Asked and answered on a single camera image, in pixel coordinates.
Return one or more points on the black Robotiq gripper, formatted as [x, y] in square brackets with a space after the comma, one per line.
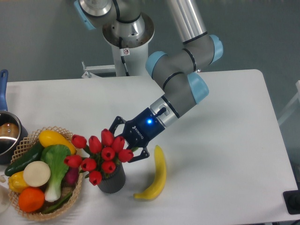
[139, 131]

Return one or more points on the red tulip bouquet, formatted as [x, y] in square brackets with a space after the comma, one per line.
[105, 155]

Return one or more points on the dark grey ribbed vase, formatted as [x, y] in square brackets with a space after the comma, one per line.
[114, 182]

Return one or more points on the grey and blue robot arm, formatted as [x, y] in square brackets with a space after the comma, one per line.
[176, 75]

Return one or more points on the yellow banana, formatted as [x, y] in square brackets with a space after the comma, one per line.
[157, 186]

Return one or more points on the purple sweet potato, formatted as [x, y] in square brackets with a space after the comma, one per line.
[72, 175]

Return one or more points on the green bok choy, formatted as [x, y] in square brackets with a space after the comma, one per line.
[54, 156]

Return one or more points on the yellow squash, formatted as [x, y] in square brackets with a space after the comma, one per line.
[50, 137]

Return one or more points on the woven wicker basket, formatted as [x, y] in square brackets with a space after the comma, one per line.
[70, 190]

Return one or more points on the green bean pod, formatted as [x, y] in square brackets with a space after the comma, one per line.
[57, 205]

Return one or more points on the green cucumber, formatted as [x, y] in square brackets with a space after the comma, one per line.
[33, 154]

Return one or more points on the white round radish slice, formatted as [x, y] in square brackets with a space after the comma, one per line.
[36, 173]

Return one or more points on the orange fruit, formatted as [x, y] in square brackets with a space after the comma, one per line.
[31, 199]

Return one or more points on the yellow bell pepper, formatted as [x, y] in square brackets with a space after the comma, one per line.
[17, 183]

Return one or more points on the black device at table edge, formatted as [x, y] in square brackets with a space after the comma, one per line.
[292, 201]

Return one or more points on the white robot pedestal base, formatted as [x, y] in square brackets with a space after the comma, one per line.
[129, 43]

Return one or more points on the blue handled saucepan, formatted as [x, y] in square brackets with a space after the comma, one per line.
[12, 131]

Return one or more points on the white frame at right edge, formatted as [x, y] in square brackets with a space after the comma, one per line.
[290, 107]

